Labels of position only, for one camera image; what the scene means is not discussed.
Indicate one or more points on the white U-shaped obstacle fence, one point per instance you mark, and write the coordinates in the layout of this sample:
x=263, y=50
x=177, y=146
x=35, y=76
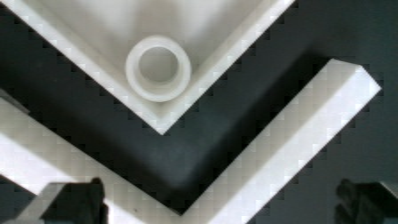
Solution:
x=40, y=160

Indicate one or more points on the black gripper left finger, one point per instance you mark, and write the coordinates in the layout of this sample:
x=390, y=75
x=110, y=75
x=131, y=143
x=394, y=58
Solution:
x=67, y=204

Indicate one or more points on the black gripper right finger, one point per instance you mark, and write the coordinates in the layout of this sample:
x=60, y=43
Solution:
x=367, y=203

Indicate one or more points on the white square tabletop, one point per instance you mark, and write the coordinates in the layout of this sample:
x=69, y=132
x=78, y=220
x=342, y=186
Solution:
x=94, y=28

